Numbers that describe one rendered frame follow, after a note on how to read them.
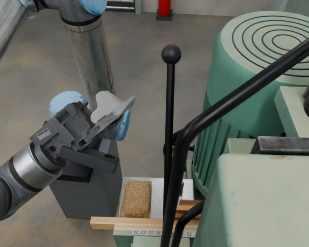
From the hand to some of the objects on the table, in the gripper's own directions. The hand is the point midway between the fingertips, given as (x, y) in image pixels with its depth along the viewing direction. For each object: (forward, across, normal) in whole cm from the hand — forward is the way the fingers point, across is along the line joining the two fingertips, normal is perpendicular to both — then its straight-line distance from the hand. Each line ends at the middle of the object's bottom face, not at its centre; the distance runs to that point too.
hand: (132, 103), depth 55 cm
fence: (-7, +18, +46) cm, 50 cm away
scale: (-4, +14, +42) cm, 45 cm away
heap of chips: (-21, +27, +24) cm, 42 cm away
